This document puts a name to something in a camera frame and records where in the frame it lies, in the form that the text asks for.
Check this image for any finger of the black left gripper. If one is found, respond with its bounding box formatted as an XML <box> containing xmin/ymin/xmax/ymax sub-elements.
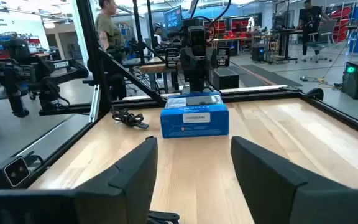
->
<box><xmin>216</xmin><ymin>46</ymin><xmax>231</xmax><ymax>68</ymax></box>
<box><xmin>165</xmin><ymin>46</ymin><xmax>180</xmax><ymax>69</ymax></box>

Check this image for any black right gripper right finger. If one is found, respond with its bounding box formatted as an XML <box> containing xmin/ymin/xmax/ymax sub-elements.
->
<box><xmin>231</xmin><ymin>136</ymin><xmax>358</xmax><ymax>224</ymax></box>

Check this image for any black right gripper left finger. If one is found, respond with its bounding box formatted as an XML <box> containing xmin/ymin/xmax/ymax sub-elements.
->
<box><xmin>0</xmin><ymin>136</ymin><xmax>158</xmax><ymax>224</ymax></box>

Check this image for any wooden workbench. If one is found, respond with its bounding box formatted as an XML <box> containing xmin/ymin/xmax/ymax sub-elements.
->
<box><xmin>139</xmin><ymin>60</ymin><xmax>181</xmax><ymax>94</ymax></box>

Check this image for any black floor box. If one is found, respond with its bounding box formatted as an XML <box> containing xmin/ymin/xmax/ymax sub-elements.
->
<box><xmin>213</xmin><ymin>67</ymin><xmax>240</xmax><ymax>91</ymax></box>

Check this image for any person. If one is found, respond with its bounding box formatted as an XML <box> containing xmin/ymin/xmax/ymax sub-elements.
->
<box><xmin>153</xmin><ymin>26</ymin><xmax>163</xmax><ymax>46</ymax></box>
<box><xmin>94</xmin><ymin>0</ymin><xmax>128</xmax><ymax>101</ymax></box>
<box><xmin>295</xmin><ymin>0</ymin><xmax>334</xmax><ymax>62</ymax></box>

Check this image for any computer monitor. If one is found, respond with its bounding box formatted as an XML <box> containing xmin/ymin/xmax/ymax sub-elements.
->
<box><xmin>163</xmin><ymin>5</ymin><xmax>183</xmax><ymax>31</ymax></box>

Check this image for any dark floor mat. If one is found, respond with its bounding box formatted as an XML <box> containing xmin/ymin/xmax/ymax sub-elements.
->
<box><xmin>240</xmin><ymin>63</ymin><xmax>303</xmax><ymax>88</ymax></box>

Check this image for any blue cardboard box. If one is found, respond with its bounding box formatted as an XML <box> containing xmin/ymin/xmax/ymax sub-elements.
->
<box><xmin>160</xmin><ymin>91</ymin><xmax>230</xmax><ymax>139</ymax></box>

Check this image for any grey office chair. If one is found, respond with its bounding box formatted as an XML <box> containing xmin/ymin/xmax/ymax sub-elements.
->
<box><xmin>305</xmin><ymin>19</ymin><xmax>337</xmax><ymax>63</ymax></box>

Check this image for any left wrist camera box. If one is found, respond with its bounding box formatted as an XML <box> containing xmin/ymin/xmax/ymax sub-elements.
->
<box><xmin>187</xmin><ymin>25</ymin><xmax>208</xmax><ymax>48</ymax></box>

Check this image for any black coiled USB-C cable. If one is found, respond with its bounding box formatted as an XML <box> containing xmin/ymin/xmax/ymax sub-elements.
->
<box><xmin>111</xmin><ymin>108</ymin><xmax>150</xmax><ymax>130</ymax></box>

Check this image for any black aluminium table frame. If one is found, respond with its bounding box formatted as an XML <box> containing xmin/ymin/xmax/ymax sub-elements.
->
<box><xmin>11</xmin><ymin>0</ymin><xmax>358</xmax><ymax>187</ymax></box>

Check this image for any black bracket on frame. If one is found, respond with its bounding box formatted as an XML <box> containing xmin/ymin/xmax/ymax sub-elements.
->
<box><xmin>305</xmin><ymin>87</ymin><xmax>325</xmax><ymax>101</ymax></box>

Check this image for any small black table camera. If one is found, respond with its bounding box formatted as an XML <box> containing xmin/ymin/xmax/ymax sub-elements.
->
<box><xmin>0</xmin><ymin>155</ymin><xmax>32</xmax><ymax>190</ymax></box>

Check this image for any white wall sign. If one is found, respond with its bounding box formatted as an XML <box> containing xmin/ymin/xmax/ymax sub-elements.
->
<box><xmin>0</xmin><ymin>8</ymin><xmax>50</xmax><ymax>49</ymax></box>

